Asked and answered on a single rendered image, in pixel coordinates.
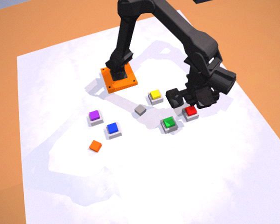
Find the red button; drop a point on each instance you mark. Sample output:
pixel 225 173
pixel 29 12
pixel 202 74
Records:
pixel 190 113

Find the blue button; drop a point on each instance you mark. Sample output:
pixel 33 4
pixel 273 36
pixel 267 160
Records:
pixel 113 130

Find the green button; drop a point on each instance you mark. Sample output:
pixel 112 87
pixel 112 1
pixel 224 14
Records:
pixel 169 125

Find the purple button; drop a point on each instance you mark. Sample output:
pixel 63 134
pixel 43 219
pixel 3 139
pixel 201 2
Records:
pixel 95 118

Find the yellow button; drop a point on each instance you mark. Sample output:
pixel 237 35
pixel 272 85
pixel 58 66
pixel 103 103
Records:
pixel 155 97

